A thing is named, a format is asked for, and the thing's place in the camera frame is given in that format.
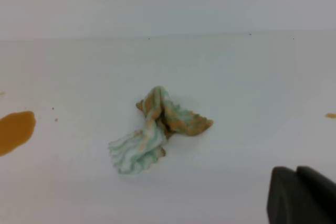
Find large brown coffee stain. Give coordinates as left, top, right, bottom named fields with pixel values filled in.
left=0, top=111, right=36, bottom=156

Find small coffee drop stain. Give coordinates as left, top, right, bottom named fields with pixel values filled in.
left=325, top=113, right=336, bottom=119

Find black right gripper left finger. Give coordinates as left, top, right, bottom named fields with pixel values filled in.
left=267, top=167, right=328, bottom=224

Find green white striped rag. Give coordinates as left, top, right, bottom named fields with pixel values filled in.
left=108, top=86, right=213, bottom=175

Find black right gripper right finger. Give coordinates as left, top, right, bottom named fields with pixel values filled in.
left=296, top=166, right=335, bottom=223

